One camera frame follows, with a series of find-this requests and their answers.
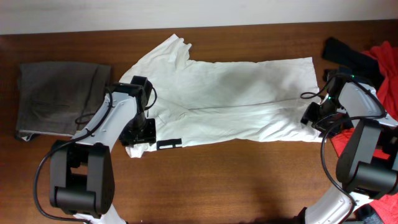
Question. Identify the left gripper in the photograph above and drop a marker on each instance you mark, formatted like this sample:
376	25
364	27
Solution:
150	135

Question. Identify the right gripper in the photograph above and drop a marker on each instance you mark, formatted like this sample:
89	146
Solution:
309	114

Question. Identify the white t-shirt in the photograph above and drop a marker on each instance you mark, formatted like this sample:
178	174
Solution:
205	103

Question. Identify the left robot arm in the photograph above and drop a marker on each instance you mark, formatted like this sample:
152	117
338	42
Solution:
81	172

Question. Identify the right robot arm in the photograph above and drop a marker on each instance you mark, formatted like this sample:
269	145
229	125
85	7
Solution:
367	167

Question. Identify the black garment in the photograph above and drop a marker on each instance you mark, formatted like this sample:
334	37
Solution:
360	64

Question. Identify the red t-shirt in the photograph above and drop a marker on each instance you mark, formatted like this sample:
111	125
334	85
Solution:
386	55

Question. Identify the folded grey trousers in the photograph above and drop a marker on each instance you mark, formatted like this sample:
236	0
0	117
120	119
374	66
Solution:
54	94

